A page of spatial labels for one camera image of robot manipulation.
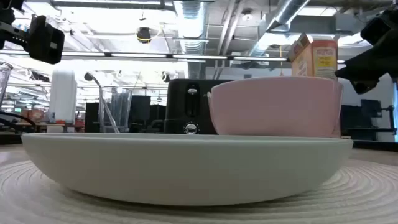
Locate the long ceiling light bar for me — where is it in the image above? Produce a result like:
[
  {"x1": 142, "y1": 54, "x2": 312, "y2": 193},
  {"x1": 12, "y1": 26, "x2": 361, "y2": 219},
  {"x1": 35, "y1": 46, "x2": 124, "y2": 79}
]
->
[{"x1": 0, "y1": 50, "x2": 289, "y2": 62}]

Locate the clear plastic container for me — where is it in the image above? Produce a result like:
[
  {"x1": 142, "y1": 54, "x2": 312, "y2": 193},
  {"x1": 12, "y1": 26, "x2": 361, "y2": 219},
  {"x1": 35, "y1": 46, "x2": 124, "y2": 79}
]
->
[{"x1": 0, "y1": 61, "x2": 14, "y2": 108}]

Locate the curved dark-headed lamp pole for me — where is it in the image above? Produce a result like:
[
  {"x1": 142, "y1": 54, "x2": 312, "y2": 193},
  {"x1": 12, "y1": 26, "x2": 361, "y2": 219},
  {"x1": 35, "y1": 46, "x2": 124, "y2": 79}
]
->
[{"x1": 83, "y1": 72, "x2": 121, "y2": 133}]

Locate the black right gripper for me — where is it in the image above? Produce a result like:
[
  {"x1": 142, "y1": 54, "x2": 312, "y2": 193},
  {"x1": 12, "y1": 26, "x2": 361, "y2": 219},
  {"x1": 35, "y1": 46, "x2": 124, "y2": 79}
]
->
[{"x1": 335, "y1": 26, "x2": 398, "y2": 95}]

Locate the silver slanted ventilation duct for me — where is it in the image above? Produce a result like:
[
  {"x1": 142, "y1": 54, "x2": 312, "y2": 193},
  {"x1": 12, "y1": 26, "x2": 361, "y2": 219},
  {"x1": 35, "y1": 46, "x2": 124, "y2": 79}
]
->
[{"x1": 248, "y1": 0, "x2": 311, "y2": 57}]

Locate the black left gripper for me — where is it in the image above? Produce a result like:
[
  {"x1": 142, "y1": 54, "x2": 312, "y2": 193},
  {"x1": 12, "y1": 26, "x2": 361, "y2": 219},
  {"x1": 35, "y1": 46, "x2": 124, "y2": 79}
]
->
[{"x1": 24, "y1": 14, "x2": 65, "y2": 65}]

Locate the silver round ventilation duct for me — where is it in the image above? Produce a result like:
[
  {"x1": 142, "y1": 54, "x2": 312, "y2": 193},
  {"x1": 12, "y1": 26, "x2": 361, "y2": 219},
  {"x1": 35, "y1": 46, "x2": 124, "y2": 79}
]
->
[{"x1": 173, "y1": 0, "x2": 208, "y2": 79}]

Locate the black toaster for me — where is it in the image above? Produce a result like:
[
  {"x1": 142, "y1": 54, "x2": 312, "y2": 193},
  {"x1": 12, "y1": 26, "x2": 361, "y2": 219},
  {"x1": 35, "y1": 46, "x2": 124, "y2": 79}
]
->
[{"x1": 164, "y1": 78, "x2": 234, "y2": 135}]

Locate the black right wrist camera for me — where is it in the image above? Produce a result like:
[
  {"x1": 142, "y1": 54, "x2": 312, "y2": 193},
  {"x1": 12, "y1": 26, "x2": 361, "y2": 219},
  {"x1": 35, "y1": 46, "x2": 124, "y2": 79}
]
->
[{"x1": 360, "y1": 9, "x2": 398, "y2": 46}]

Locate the pale round bowl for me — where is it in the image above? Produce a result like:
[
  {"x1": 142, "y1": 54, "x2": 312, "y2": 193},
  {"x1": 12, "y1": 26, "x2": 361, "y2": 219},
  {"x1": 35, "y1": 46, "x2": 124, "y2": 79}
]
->
[{"x1": 207, "y1": 76, "x2": 345, "y2": 138}]

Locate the black cable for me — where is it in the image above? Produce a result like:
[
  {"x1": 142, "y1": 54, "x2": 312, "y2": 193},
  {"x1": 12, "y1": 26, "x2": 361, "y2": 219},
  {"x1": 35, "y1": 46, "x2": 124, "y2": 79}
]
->
[{"x1": 0, "y1": 110, "x2": 37, "y2": 132}]

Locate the orange cereal box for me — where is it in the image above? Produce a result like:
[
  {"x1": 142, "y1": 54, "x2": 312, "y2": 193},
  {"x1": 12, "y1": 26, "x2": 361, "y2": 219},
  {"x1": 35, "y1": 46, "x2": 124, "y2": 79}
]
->
[{"x1": 286, "y1": 32, "x2": 339, "y2": 82}]

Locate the black monitor on arm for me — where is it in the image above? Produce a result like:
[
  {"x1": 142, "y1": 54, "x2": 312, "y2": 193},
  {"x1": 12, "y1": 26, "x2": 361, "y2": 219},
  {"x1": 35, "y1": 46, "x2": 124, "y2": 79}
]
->
[{"x1": 341, "y1": 98, "x2": 397, "y2": 141}]

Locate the round woven beige placemat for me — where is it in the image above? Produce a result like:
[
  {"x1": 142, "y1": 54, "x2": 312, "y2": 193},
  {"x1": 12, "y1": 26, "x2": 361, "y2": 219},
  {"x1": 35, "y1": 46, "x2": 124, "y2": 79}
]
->
[{"x1": 0, "y1": 159, "x2": 398, "y2": 224}]

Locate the clear drinking glass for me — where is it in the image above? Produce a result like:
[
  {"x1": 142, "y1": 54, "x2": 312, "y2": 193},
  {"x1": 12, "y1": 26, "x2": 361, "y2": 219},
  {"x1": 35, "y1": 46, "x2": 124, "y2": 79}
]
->
[{"x1": 98, "y1": 86, "x2": 133, "y2": 134}]

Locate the pale grey round plate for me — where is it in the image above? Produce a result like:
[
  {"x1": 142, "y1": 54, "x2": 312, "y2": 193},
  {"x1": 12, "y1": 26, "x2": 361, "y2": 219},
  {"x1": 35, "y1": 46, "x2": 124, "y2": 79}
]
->
[{"x1": 21, "y1": 133, "x2": 354, "y2": 207}]

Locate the dark flat monitor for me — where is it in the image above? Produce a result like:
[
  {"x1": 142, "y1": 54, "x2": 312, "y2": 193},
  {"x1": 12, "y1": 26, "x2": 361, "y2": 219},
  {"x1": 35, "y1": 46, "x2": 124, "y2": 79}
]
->
[{"x1": 129, "y1": 95, "x2": 152, "y2": 124}]

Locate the white round column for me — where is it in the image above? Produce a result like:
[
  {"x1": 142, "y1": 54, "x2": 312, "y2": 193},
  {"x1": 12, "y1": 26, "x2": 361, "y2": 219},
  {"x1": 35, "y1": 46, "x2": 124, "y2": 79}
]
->
[{"x1": 49, "y1": 68, "x2": 78, "y2": 125}]

